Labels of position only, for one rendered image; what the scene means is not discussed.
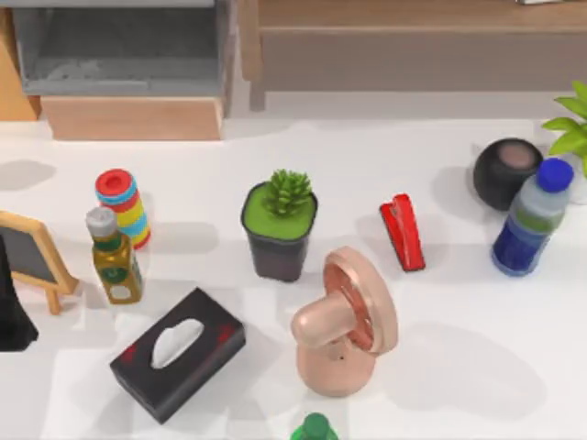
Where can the framed blackboard with wooden easel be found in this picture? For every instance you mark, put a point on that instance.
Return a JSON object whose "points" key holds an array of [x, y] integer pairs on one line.
{"points": [[32, 256]]}

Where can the rose gold desk fan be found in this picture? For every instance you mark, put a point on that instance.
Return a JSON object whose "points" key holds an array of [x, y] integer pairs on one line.
{"points": [[341, 330]]}

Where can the stack of coloured rings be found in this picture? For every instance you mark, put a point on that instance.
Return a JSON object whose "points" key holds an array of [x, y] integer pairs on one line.
{"points": [[124, 206]]}

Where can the yellow oil bottle grey cap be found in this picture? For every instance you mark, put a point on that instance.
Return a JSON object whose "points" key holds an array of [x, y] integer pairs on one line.
{"points": [[115, 266]]}

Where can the red stapler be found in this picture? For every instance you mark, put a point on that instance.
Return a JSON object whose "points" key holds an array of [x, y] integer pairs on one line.
{"points": [[403, 234]]}

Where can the green bottle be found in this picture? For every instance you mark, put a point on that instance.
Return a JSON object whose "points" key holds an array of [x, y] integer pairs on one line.
{"points": [[315, 428]]}

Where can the black tissue box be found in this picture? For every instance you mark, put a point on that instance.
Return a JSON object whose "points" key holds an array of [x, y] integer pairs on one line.
{"points": [[179, 355]]}

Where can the blue water bottle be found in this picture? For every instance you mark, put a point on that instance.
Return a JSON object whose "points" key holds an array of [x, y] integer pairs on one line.
{"points": [[527, 229]]}

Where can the green leafy plant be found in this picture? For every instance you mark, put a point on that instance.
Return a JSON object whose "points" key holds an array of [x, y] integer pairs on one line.
{"points": [[571, 133]]}

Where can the black pot with green succulent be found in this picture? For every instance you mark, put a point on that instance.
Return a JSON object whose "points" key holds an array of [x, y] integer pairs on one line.
{"points": [[279, 234]]}

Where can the wooden open shelf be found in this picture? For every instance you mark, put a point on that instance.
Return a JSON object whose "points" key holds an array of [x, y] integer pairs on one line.
{"points": [[413, 46]]}

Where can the black round speaker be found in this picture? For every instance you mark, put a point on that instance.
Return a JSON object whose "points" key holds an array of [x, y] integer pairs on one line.
{"points": [[497, 176]]}

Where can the pale wooden drawer front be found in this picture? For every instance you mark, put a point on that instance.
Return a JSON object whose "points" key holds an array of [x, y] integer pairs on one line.
{"points": [[130, 118]]}

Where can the wooden cupboard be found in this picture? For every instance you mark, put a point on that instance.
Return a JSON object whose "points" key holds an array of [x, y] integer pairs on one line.
{"points": [[14, 91]]}

